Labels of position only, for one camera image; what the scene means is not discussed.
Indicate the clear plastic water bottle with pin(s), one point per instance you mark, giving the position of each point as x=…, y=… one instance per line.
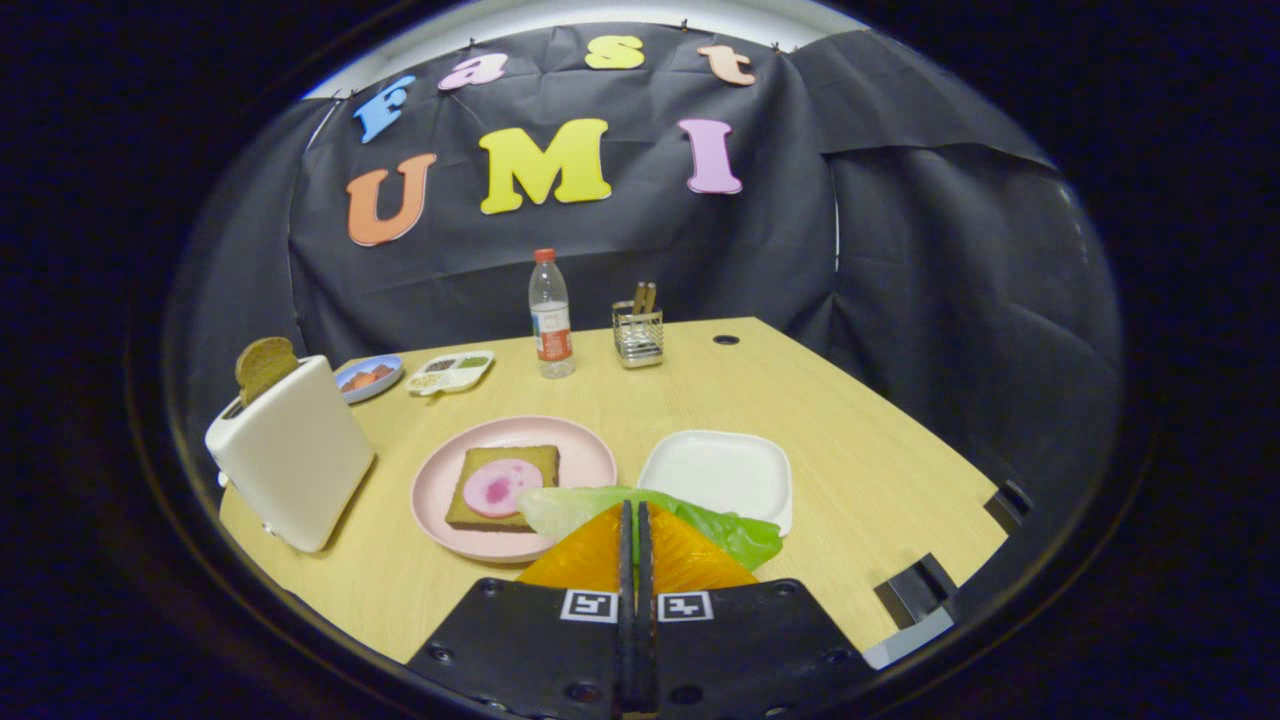
x=552, y=340

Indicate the brown wooden chopstick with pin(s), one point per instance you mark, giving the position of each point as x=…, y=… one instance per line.
x=638, y=298
x=650, y=297

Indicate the pink round plate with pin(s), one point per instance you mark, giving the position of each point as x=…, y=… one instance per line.
x=580, y=455

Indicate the plain brown toast slice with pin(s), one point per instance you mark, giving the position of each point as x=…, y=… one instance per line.
x=265, y=365

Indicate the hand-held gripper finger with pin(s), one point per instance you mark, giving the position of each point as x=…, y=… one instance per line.
x=646, y=560
x=627, y=560

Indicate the green lettuce leaf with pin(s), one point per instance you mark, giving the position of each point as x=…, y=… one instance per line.
x=730, y=535

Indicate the pink ham slice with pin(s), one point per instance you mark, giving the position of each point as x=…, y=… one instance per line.
x=500, y=488

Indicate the toast slice with ham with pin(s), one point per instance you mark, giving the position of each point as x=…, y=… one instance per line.
x=545, y=458

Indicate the white divided sauce dish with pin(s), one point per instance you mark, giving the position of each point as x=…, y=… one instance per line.
x=450, y=380

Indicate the blue round plate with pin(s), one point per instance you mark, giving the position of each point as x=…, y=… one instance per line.
x=345, y=392

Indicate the white square plate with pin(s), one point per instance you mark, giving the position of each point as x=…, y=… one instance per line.
x=715, y=470

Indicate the black backdrop cloth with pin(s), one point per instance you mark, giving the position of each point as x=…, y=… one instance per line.
x=900, y=300

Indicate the white toaster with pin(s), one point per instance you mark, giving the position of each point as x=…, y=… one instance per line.
x=295, y=460

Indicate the red tomato slice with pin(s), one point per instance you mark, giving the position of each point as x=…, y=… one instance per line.
x=383, y=373
x=358, y=381

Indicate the metal mesh chopstick holder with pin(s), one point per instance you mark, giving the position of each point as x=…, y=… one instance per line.
x=638, y=340

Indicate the dark grey chair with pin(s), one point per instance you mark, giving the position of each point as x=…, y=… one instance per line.
x=915, y=590

